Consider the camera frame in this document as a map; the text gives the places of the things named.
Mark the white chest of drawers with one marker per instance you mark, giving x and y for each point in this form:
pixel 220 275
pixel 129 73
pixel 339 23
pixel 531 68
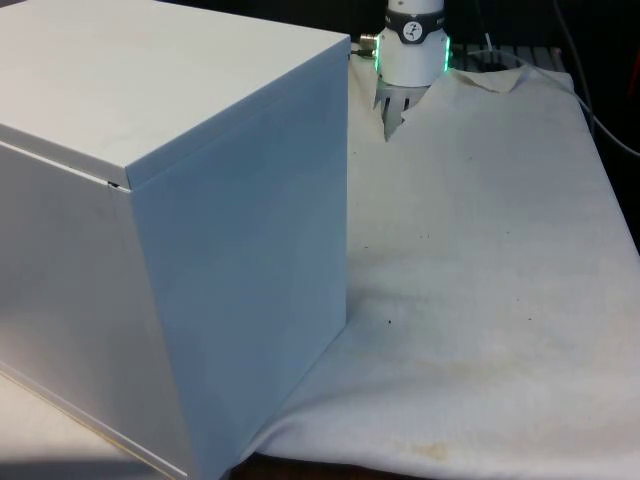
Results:
pixel 165 215

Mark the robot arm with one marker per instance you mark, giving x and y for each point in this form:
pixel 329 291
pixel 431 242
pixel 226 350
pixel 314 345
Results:
pixel 413 55

